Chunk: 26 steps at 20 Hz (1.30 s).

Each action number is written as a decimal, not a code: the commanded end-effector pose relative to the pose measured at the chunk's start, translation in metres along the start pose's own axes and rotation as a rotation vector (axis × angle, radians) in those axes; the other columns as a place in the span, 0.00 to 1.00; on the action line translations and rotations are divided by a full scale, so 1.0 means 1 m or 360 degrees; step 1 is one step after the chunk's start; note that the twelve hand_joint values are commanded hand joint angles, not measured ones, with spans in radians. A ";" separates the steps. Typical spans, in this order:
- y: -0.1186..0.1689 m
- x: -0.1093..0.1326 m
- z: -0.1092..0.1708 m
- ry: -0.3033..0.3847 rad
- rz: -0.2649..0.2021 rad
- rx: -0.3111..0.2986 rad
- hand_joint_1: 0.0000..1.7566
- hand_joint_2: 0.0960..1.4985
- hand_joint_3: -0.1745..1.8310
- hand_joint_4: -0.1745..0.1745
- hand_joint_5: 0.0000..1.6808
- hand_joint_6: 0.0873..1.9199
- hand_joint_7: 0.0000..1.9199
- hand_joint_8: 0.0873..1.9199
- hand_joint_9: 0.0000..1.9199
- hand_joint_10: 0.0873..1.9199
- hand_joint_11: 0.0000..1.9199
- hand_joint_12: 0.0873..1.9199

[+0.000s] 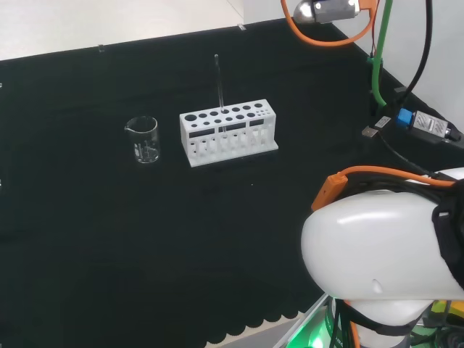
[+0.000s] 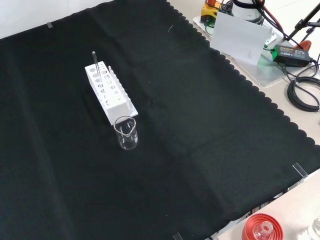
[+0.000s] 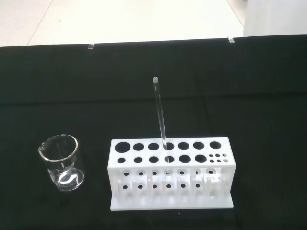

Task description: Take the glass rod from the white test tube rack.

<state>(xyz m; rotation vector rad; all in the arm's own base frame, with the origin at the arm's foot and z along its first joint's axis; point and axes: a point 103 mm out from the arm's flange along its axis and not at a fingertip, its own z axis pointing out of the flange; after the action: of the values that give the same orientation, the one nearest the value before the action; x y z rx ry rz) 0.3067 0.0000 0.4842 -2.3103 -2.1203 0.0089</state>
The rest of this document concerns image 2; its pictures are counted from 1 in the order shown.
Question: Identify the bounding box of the clear glass rod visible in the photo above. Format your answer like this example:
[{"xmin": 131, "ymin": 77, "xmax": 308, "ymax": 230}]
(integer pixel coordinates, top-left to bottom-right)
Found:
[{"xmin": 92, "ymin": 51, "xmax": 102, "ymax": 84}]

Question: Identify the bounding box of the white test tube rack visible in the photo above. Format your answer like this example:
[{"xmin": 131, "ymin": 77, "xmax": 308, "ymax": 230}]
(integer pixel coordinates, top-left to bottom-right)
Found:
[{"xmin": 84, "ymin": 60, "xmax": 139, "ymax": 126}]

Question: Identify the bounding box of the black bench cloth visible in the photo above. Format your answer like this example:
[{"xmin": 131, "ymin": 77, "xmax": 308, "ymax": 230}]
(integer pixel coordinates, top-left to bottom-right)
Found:
[{"xmin": 0, "ymin": 0, "xmax": 320, "ymax": 240}]

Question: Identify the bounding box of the small clear glass beaker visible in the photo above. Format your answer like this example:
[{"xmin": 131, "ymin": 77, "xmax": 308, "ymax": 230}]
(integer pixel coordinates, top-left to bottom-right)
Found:
[{"xmin": 113, "ymin": 115, "xmax": 139, "ymax": 151}]

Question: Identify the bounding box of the pale board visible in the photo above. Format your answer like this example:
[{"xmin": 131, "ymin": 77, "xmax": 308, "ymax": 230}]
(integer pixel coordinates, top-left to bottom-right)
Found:
[{"xmin": 210, "ymin": 11, "xmax": 273, "ymax": 67}]

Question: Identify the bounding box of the yellow stop button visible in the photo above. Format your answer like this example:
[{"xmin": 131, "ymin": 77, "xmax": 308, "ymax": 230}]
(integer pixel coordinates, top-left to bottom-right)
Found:
[{"xmin": 201, "ymin": 0, "xmax": 222, "ymax": 24}]

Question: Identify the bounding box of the black power adapter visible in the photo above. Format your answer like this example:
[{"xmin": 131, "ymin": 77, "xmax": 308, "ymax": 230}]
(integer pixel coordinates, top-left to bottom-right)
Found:
[{"xmin": 272, "ymin": 44, "xmax": 314, "ymax": 68}]

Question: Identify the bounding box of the clear glass flask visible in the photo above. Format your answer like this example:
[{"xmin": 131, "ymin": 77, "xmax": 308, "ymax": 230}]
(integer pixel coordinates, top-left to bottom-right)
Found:
[{"xmin": 253, "ymin": 221, "xmax": 274, "ymax": 240}]

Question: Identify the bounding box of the orange plastic piece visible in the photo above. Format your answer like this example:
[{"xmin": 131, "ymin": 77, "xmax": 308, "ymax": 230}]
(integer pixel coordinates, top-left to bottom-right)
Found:
[{"xmin": 296, "ymin": 39, "xmax": 312, "ymax": 51}]

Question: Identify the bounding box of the black tripod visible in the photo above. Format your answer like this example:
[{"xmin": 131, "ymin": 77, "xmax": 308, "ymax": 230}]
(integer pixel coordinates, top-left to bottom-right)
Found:
[{"xmin": 287, "ymin": 1, "xmax": 320, "ymax": 44}]

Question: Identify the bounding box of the clear glass vessel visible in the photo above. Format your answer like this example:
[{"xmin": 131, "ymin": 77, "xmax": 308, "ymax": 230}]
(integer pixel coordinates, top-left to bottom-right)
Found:
[{"xmin": 306, "ymin": 216, "xmax": 320, "ymax": 240}]

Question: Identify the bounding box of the clear base plate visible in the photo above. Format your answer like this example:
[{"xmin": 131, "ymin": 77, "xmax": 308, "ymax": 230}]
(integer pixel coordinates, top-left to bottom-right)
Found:
[{"xmin": 191, "ymin": 14, "xmax": 297, "ymax": 88}]

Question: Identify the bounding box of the coiled black cable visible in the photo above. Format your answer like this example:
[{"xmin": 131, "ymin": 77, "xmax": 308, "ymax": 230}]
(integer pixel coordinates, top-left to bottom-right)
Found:
[{"xmin": 286, "ymin": 76, "xmax": 320, "ymax": 113}]

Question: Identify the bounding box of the red ribbed ring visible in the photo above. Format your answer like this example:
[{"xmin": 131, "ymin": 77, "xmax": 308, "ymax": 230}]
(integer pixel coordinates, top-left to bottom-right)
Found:
[{"xmin": 241, "ymin": 212, "xmax": 285, "ymax": 240}]

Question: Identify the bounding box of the orange cable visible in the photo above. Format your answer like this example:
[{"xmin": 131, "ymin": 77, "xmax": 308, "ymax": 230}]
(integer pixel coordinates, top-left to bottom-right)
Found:
[{"xmin": 257, "ymin": 0, "xmax": 298, "ymax": 48}]

